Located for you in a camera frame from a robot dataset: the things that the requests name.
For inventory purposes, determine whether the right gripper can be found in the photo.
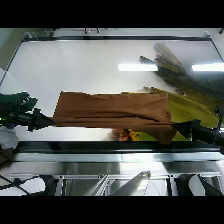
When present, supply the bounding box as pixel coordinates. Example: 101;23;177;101
190;118;203;140

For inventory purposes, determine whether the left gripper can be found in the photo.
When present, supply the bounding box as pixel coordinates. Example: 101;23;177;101
27;108;43;133

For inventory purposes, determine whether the brown garment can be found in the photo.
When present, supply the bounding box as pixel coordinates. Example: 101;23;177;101
49;90;178;145

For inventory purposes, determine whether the dark green garment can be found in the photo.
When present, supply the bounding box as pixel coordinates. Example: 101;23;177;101
0;91;39;129

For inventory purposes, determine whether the white garment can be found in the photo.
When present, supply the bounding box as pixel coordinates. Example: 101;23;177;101
0;125;21;151

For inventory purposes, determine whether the black cable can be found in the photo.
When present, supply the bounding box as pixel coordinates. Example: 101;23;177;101
0;174;36;196

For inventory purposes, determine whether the silver frame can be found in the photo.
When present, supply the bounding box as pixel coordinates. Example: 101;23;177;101
0;151;224;197

